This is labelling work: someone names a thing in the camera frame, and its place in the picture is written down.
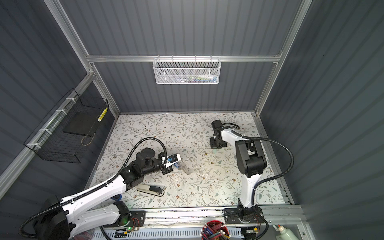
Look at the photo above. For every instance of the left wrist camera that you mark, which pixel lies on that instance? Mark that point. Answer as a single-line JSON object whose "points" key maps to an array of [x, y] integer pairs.
{"points": [[171, 160]]}

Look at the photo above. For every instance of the black wire basket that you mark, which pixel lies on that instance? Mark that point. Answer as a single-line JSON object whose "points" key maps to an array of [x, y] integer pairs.
{"points": [[50, 143]]}

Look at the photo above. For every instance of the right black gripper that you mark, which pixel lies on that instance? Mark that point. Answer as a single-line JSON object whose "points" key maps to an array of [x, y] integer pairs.
{"points": [[213, 146]]}

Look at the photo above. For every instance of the white wire mesh basket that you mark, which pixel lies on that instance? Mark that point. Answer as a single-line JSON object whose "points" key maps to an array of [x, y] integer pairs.
{"points": [[187, 72]]}

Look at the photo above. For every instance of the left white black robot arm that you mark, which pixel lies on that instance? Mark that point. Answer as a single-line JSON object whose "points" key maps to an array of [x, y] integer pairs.
{"points": [[76, 213]]}

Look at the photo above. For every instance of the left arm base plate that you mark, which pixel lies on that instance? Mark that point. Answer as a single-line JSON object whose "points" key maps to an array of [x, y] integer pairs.
{"points": [[136, 219]]}

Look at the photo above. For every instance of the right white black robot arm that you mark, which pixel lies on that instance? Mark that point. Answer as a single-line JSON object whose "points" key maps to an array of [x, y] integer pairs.
{"points": [[249, 154]]}

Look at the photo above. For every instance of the black foam pad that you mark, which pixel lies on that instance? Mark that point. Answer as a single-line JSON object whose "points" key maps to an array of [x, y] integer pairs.
{"points": [[83, 124]]}

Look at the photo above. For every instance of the yellow marker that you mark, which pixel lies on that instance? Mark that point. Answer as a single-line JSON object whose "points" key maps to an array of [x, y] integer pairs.
{"points": [[102, 115]]}

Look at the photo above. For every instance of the red pencil cup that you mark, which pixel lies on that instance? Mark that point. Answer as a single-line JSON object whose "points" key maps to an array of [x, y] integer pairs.
{"points": [[215, 230]]}

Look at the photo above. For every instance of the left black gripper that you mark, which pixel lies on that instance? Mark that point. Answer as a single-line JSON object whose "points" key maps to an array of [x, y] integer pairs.
{"points": [[167, 170]]}

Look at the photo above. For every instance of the white glue bottle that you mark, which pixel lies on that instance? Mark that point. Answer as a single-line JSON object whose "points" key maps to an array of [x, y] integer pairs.
{"points": [[284, 233]]}

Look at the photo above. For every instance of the grey black stapler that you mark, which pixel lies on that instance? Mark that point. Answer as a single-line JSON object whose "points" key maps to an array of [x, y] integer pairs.
{"points": [[150, 189]]}

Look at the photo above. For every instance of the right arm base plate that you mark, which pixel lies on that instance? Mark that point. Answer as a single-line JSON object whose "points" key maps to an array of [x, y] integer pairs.
{"points": [[243, 216]]}

